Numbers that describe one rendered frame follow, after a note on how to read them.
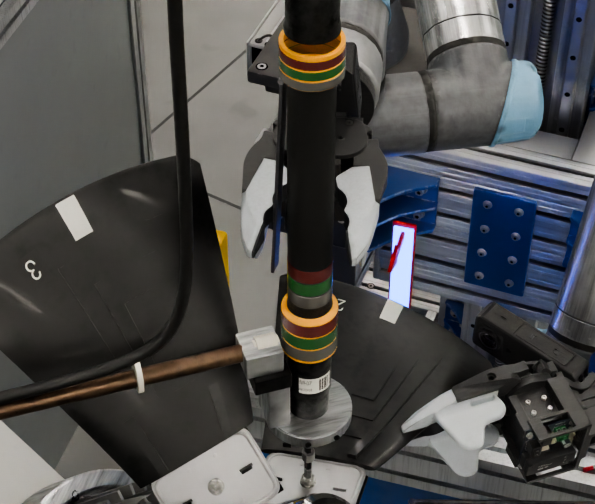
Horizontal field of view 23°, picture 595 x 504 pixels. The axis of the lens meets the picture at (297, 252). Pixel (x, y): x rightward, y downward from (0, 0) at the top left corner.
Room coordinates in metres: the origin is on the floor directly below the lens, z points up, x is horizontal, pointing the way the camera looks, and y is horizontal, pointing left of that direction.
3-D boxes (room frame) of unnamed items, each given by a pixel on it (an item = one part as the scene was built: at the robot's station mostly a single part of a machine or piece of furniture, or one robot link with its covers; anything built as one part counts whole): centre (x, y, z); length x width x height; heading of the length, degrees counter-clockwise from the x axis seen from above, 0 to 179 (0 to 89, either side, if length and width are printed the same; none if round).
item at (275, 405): (0.77, 0.00, 1.33); 0.09 x 0.07 x 0.10; 108
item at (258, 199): (0.80, 0.03, 1.46); 0.09 x 0.03 x 0.06; 157
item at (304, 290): (0.77, -0.01, 1.44); 0.03 x 0.03 x 0.01
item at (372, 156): (0.83, -0.04, 1.49); 0.09 x 0.05 x 0.02; 9
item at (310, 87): (0.77, -0.01, 1.63); 0.04 x 0.04 x 0.01
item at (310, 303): (0.77, -0.01, 1.43); 0.03 x 0.03 x 0.01
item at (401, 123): (1.05, -0.06, 1.37); 0.11 x 0.08 x 0.11; 99
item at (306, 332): (0.77, -0.01, 1.40); 0.04 x 0.04 x 0.01
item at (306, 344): (0.77, -0.01, 1.39); 0.04 x 0.04 x 0.01
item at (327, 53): (0.77, -0.01, 1.63); 0.04 x 0.04 x 0.03
